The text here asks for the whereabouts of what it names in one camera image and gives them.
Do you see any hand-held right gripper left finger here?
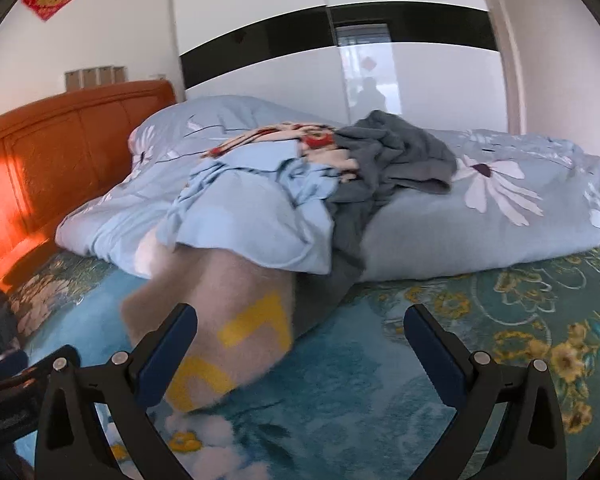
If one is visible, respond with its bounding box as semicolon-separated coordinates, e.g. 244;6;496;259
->
34;303;199;480

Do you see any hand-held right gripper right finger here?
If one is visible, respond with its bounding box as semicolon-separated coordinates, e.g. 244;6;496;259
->
403;303;567;480

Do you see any beige sweater with yellow letters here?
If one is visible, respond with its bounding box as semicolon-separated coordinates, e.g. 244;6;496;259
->
120;230;297;413

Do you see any light blue printed t-shirt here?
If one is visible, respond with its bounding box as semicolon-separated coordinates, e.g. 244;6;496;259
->
157;140;341;276

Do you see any teal floral blanket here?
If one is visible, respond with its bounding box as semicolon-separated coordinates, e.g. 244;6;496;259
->
10;245;600;480

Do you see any light blue floral duvet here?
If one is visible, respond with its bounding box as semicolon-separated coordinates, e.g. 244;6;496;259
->
55;95;600;283

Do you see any orange wooden headboard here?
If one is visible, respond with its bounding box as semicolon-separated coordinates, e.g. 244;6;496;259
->
0;80;177;301

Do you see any floral printed cloth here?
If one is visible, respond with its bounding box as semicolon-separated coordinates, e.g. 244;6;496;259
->
207;121;361;183

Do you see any white wardrobe with black stripe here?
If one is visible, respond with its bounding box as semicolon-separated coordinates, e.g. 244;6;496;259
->
170;0;511;133

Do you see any wall switch panel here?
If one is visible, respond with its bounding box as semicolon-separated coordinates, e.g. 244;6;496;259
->
64;65;130;92

